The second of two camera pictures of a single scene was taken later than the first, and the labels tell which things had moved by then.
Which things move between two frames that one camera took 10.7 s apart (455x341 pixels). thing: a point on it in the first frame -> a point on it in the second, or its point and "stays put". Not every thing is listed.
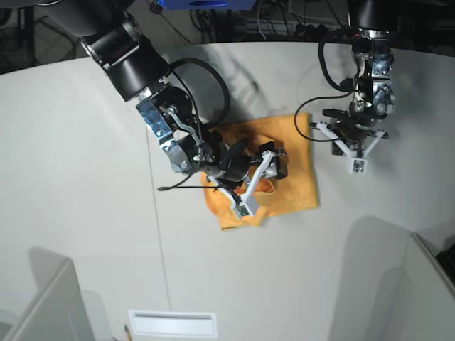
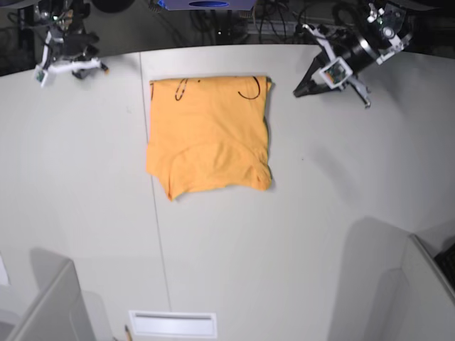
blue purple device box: [207, 5] stays put
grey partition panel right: [430, 288] stays put
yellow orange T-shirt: [298, 190] -> [209, 133]
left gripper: [234, 160] -> [77, 47]
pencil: [128, 335] stays put
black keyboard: [446, 259] stays put
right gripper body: [352, 129] -> [356, 51]
